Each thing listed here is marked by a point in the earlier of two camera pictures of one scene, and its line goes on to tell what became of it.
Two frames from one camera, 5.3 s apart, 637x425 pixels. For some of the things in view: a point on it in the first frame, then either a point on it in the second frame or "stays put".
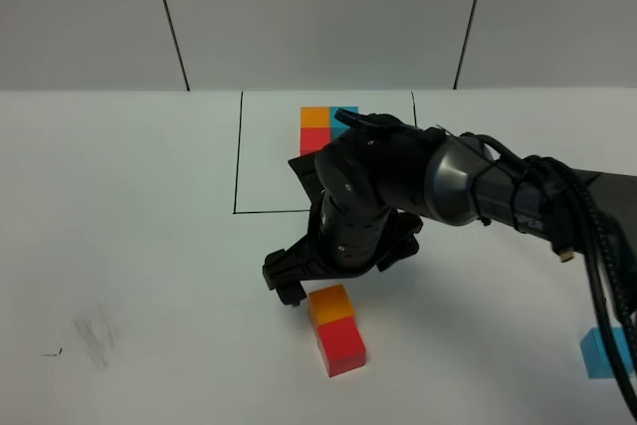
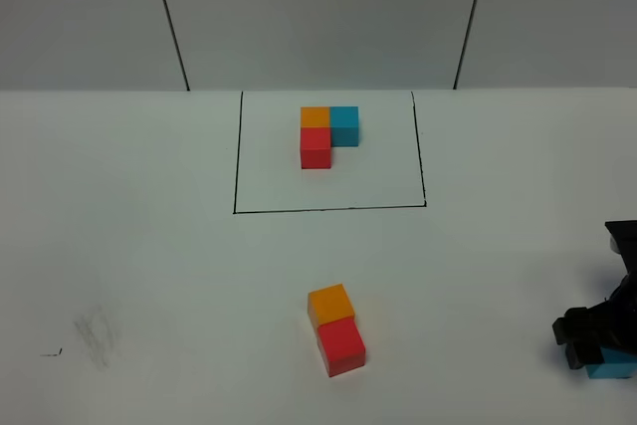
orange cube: x=329 y=304 stays put
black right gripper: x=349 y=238 -> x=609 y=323
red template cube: x=314 y=138 stays put
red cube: x=340 y=345 stays put
